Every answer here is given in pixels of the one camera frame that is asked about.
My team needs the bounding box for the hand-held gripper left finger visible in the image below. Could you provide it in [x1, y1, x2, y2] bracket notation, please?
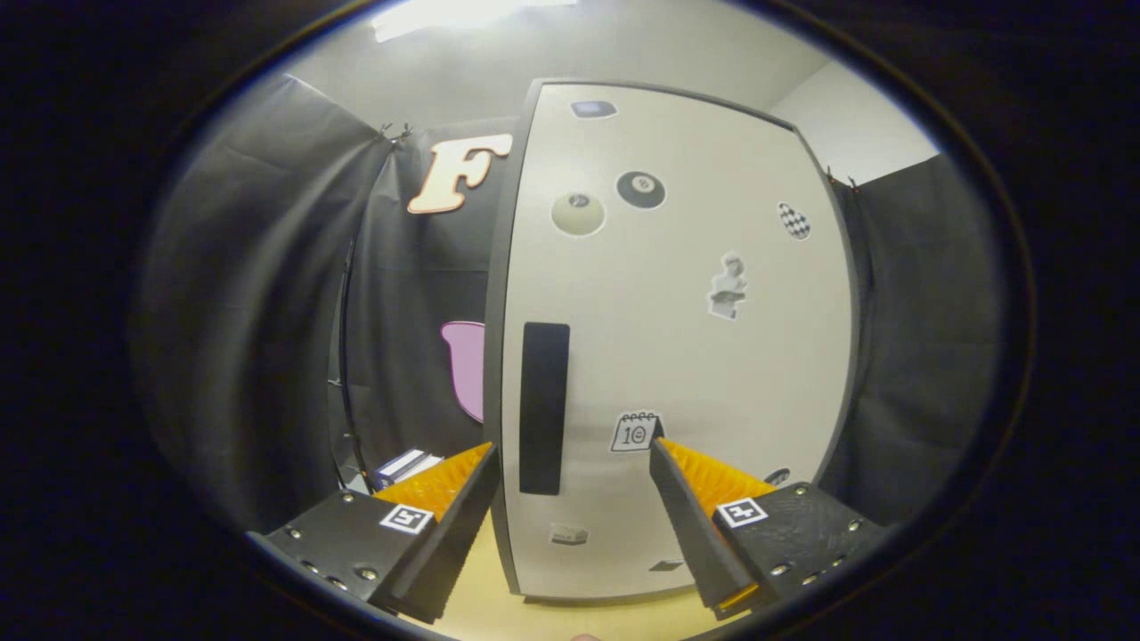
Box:
[245, 441, 501, 626]

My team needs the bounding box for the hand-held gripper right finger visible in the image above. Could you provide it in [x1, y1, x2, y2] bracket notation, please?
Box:
[648, 436, 892, 621]

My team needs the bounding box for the black door handle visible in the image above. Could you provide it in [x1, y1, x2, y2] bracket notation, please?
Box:
[519, 321, 571, 496]

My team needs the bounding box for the white cabinet door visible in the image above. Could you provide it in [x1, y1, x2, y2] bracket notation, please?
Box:
[501, 83, 856, 599]

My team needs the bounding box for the grey cabinet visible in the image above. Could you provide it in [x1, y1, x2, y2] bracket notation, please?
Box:
[481, 77, 863, 606]

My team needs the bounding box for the black backdrop cloth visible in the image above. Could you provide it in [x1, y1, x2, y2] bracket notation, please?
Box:
[134, 73, 1007, 535]

